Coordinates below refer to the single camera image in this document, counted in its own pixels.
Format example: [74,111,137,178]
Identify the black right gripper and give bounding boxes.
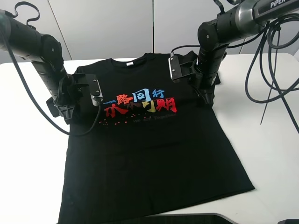
[188,63,220,107]

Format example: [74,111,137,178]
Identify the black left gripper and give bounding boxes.
[54,73,88,125]

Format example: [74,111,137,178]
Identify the black printed t-shirt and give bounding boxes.
[58,53,254,224]

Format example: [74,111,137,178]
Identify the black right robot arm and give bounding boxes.
[193,0,299,107]

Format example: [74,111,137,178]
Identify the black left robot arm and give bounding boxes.
[0,10,81,124]

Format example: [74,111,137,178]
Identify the black robot base front edge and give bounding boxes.
[142,215,233,224]

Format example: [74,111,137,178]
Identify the dark object bottom right corner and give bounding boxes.
[278,219,299,224]

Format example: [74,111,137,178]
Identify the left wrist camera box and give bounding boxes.
[85,74,103,106]

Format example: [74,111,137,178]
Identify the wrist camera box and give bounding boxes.
[168,54,186,83]
[85,74,103,106]

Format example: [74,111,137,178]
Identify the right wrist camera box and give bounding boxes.
[168,54,186,83]

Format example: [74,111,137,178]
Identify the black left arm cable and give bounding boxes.
[0,28,103,137]

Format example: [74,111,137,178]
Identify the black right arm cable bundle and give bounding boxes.
[245,14,299,135]

